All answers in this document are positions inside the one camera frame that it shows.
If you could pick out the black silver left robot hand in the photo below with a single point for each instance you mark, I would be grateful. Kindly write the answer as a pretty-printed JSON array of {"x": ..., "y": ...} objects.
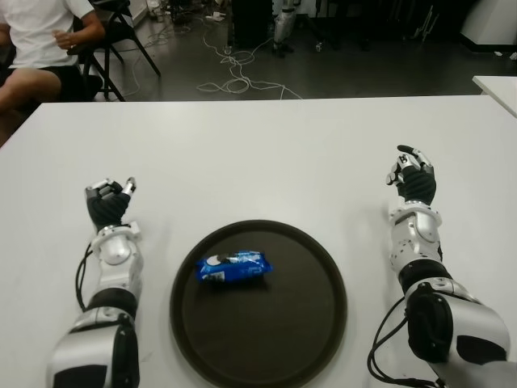
[{"x": 107, "y": 208}]

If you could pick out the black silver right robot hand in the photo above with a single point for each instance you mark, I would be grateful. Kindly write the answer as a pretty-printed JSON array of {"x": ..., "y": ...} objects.
[{"x": 420, "y": 182}]

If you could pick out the blue Oreo packet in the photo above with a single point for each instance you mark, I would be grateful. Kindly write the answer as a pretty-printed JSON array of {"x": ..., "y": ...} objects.
[{"x": 234, "y": 267}]

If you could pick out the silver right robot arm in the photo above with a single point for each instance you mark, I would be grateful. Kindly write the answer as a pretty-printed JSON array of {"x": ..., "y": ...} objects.
[{"x": 428, "y": 275}]

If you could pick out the white side table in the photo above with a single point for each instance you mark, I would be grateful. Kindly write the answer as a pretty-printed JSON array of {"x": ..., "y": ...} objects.
[{"x": 501, "y": 91}]

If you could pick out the black wheeled stand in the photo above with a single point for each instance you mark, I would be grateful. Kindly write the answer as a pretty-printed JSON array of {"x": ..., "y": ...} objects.
[{"x": 319, "y": 47}]

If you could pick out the black folding chair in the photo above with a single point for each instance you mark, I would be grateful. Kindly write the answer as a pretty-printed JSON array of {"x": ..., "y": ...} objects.
[{"x": 117, "y": 32}]

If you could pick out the white cabinet with black base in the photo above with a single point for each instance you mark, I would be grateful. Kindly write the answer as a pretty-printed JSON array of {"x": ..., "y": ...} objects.
[{"x": 493, "y": 20}]

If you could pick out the round dark brown tray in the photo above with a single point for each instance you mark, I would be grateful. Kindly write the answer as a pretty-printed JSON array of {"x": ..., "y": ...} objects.
[{"x": 258, "y": 307}]

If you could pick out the seated person in white shirt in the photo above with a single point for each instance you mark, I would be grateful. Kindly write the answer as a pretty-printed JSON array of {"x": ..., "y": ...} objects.
[{"x": 36, "y": 36}]

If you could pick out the silver humanoid robot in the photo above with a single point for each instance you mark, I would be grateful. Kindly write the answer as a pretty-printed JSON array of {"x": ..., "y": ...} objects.
[{"x": 282, "y": 24}]

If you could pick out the white power strip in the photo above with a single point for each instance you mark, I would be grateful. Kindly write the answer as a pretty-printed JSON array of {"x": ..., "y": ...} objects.
[{"x": 216, "y": 17}]

